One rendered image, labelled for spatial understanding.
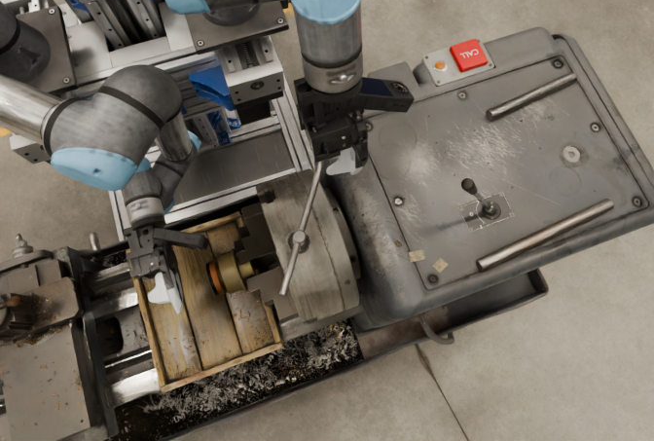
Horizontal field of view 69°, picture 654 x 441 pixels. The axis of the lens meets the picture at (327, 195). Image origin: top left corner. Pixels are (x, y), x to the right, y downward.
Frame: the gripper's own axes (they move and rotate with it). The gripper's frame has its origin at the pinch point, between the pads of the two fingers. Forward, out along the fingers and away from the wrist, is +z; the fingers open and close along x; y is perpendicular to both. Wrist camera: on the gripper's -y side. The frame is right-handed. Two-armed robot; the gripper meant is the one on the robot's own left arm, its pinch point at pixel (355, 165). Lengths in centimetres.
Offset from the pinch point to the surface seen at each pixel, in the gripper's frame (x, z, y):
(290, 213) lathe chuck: -4.5, 13.7, 12.1
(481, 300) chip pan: 2, 89, -39
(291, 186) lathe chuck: -11.2, 14.6, 10.0
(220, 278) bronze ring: -3.5, 26.6, 29.7
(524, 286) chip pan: 2, 89, -54
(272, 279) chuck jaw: -0.1, 28.4, 19.6
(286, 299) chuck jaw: 4.6, 29.3, 18.2
